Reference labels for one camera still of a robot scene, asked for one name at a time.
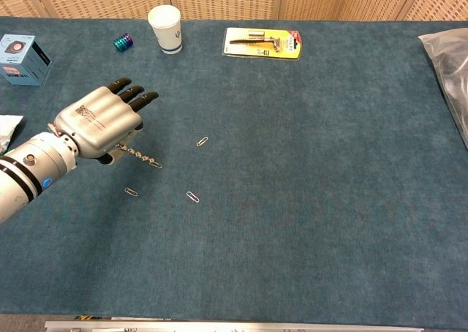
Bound grey plastic bag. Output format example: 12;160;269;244
418;27;468;150

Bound iridescent stacked metal rings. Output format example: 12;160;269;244
113;33;135;51

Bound light blue product box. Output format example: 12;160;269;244
0;34;53;87

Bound white snack bag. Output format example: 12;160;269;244
0;115;24;156

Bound white paper cup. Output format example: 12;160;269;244
147;4;184;55

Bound teal table cloth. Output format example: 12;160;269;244
0;16;468;328

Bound yellow razor blister pack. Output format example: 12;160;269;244
222;26;303;59

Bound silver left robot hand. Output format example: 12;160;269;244
53;77;160;165

